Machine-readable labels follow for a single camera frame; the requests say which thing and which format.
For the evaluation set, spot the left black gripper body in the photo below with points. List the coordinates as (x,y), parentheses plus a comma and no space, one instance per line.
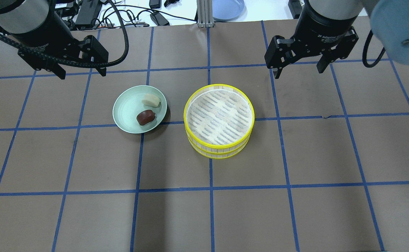
(39,35)

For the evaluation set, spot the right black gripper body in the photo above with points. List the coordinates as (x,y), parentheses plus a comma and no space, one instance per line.
(321,28)

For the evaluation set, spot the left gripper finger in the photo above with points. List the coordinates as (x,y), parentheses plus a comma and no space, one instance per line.
(101,70)
(59,71)

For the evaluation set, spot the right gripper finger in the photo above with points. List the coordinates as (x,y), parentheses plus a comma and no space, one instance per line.
(323,63)
(277,72)

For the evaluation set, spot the white steamed bun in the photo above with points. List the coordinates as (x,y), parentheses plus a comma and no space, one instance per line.
(151,100)

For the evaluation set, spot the brown steamed bun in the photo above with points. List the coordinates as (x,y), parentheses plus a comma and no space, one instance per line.
(145,117)

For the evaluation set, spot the yellow steamer layer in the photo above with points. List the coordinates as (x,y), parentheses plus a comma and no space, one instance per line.
(213,153)
(218,116)

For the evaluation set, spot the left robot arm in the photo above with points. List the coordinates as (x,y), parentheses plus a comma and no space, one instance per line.
(22,16)

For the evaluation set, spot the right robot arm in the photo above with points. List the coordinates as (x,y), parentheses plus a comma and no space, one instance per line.
(389,28)

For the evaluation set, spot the light green plate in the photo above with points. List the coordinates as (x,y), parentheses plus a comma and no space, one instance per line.
(128,105)

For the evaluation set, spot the black power adapter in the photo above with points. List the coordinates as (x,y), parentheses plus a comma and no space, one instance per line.
(159,19)

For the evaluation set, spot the blue plate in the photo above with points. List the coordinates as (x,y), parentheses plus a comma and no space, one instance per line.
(227,10)

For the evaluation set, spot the aluminium frame post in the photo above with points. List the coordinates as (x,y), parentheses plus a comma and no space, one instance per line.
(205,17)

